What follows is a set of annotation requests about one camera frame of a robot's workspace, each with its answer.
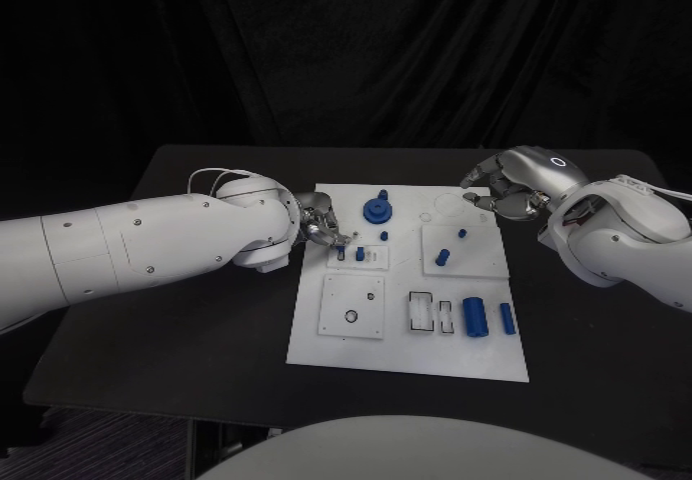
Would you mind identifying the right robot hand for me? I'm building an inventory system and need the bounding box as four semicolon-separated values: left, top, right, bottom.
458;145;591;222

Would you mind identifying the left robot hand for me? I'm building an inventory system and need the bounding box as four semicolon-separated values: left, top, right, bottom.
292;191;353;249

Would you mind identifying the white task board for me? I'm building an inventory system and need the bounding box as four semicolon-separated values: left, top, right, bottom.
283;182;530;384

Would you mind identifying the blue gear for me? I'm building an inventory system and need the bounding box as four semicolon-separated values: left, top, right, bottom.
361;189;394;224

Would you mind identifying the large blue cylinder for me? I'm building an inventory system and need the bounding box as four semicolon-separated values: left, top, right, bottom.
461;296;491;338

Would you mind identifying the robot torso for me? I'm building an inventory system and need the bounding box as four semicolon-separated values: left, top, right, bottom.
193;414;650;480

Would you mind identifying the white cable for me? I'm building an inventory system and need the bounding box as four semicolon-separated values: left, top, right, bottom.
615;173;692;202
208;169;260;197
185;167;255;195

